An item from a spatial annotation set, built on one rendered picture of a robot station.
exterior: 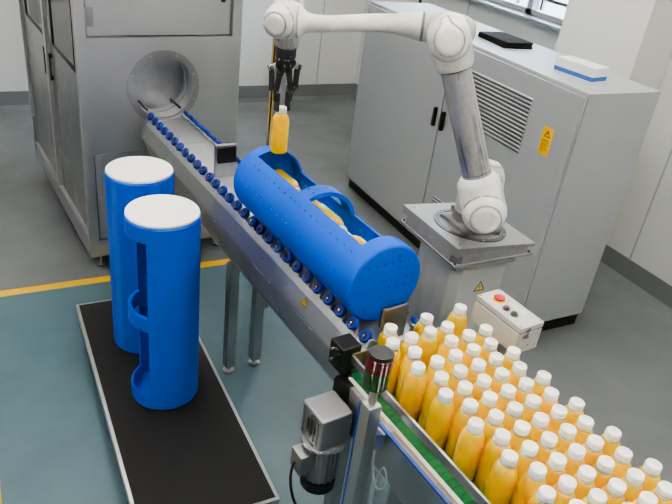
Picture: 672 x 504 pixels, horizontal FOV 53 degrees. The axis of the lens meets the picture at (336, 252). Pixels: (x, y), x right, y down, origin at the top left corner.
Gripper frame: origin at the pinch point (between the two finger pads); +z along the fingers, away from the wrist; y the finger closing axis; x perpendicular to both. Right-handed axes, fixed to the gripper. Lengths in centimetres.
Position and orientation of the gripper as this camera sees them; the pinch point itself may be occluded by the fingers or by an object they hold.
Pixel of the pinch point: (282, 101)
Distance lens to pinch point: 259.0
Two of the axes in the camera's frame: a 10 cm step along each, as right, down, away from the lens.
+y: -8.5, 1.8, -5.0
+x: 5.2, 4.7, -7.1
